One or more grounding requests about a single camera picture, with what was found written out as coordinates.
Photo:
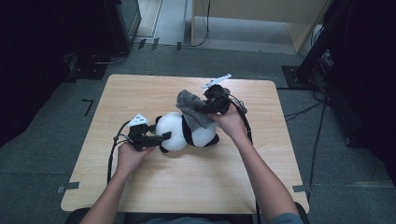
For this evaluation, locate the person's grey shirt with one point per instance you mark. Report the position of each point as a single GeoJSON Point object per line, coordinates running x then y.
{"type": "Point", "coordinates": [286, 218]}

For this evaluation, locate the dark tape piece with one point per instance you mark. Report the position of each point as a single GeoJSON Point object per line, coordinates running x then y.
{"type": "Point", "coordinates": [179, 46]}
{"type": "Point", "coordinates": [155, 43]}
{"type": "Point", "coordinates": [142, 43]}

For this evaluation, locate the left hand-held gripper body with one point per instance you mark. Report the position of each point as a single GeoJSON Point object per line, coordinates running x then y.
{"type": "Point", "coordinates": [140, 137]}

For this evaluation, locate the light wooden desk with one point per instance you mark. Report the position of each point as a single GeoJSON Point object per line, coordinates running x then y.
{"type": "Point", "coordinates": [249, 9]}

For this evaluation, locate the person's left hand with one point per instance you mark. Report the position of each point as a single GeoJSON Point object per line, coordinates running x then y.
{"type": "Point", "coordinates": [130, 160]}

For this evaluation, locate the black flat base plate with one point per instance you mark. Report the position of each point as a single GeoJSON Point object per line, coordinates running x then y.
{"type": "Point", "coordinates": [90, 73]}

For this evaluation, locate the grey fluffy cloth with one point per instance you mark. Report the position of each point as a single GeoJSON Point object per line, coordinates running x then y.
{"type": "Point", "coordinates": [193, 110]}

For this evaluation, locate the panda plush toy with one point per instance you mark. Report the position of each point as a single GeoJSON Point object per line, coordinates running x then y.
{"type": "Point", "coordinates": [172, 130]}

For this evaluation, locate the black chair armrest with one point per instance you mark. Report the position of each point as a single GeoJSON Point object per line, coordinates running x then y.
{"type": "Point", "coordinates": [76, 217]}
{"type": "Point", "coordinates": [303, 211]}

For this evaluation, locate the dark curtain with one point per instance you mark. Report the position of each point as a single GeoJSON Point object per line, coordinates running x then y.
{"type": "Point", "coordinates": [37, 62]}
{"type": "Point", "coordinates": [367, 77]}

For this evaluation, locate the grey tape strip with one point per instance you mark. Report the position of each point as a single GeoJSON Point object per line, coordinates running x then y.
{"type": "Point", "coordinates": [299, 188]}
{"type": "Point", "coordinates": [70, 186]}

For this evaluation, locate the black metal stand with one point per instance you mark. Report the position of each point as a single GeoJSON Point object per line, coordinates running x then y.
{"type": "Point", "coordinates": [317, 46]}

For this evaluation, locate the person's right hand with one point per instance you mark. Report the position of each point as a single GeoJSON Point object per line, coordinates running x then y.
{"type": "Point", "coordinates": [232, 124]}

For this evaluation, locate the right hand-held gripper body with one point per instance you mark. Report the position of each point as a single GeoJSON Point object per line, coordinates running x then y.
{"type": "Point", "coordinates": [218, 99]}

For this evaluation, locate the black equipment cabinet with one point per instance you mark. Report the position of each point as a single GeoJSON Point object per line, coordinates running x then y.
{"type": "Point", "coordinates": [124, 25]}

